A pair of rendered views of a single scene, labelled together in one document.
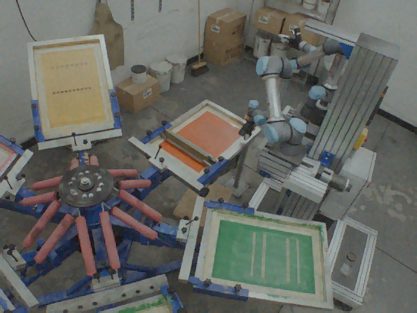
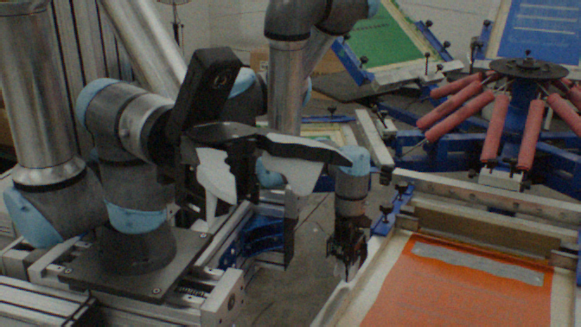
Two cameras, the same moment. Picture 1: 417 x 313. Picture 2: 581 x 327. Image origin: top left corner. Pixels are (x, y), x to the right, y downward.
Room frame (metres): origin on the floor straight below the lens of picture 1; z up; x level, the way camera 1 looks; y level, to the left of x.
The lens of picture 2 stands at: (3.01, -0.51, 1.89)
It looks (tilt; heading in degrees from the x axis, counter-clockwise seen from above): 26 degrees down; 174
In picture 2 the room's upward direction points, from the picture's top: straight up
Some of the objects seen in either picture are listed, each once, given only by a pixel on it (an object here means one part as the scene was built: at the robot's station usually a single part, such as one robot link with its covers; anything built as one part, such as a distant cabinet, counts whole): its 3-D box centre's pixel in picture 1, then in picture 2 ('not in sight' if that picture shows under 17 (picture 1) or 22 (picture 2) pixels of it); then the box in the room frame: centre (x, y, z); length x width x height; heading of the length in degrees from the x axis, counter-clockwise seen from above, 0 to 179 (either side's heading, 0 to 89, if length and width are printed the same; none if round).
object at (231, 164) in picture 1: (223, 163); not in sight; (1.87, -0.12, 0.79); 0.46 x 0.09 x 0.33; 148
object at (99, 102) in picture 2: (310, 51); (122, 116); (2.37, -0.66, 1.65); 0.11 x 0.08 x 0.09; 40
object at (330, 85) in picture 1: (336, 68); (34, 87); (2.17, -0.83, 1.63); 0.15 x 0.12 x 0.55; 130
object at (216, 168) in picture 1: (212, 171); (392, 217); (1.57, -0.05, 0.99); 0.30 x 0.05 x 0.07; 148
